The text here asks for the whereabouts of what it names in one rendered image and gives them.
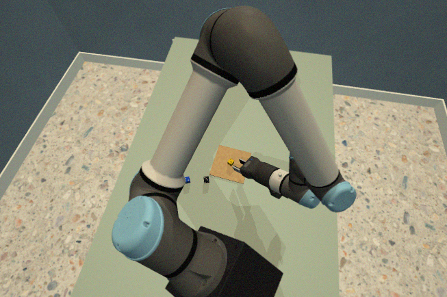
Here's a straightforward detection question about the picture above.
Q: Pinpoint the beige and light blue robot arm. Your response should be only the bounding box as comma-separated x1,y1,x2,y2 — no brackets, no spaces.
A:
112,5,357,297

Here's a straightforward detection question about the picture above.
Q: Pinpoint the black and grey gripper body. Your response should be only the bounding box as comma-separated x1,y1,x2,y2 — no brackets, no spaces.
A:
240,156,289,199

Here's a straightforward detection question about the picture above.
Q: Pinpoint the tan mat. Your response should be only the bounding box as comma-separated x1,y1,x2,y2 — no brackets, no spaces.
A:
209,145,251,183

